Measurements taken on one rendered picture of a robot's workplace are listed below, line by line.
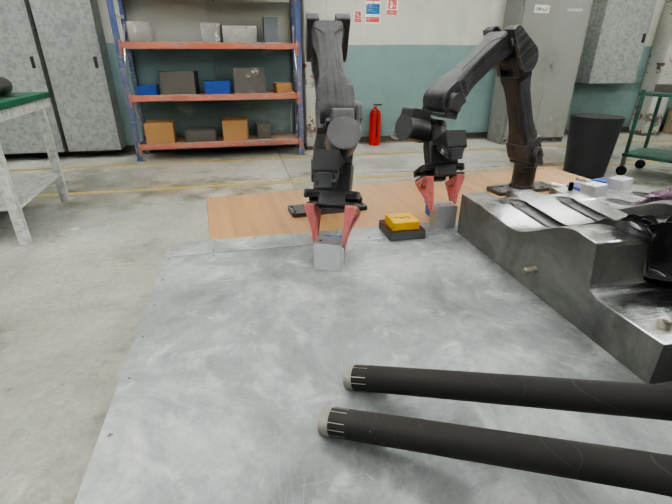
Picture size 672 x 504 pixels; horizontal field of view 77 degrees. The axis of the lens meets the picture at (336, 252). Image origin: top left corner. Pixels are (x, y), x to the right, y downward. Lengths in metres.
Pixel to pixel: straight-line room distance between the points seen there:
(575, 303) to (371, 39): 5.81
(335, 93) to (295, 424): 0.58
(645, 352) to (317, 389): 0.40
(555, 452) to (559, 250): 0.37
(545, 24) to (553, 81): 0.75
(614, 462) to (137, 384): 0.49
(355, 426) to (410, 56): 6.21
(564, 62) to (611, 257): 6.45
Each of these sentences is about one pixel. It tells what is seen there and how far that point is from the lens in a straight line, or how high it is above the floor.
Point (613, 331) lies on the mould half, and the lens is 0.67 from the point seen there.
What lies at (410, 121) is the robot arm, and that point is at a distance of 0.97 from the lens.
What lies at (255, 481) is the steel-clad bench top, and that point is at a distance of 0.45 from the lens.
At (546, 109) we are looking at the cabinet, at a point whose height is 0.47.
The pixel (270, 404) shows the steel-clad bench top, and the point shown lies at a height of 0.80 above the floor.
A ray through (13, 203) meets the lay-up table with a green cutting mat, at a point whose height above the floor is 0.29.
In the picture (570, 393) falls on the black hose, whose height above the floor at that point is 0.88.
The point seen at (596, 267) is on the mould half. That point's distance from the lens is 0.68.
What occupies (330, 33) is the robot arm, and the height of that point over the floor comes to 1.20.
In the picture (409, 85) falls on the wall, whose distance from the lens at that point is 6.52.
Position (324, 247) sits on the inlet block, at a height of 0.85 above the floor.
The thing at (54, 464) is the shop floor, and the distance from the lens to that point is 1.72.
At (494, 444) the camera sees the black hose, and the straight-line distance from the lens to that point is 0.42.
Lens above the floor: 1.16
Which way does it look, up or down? 25 degrees down
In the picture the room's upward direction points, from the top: straight up
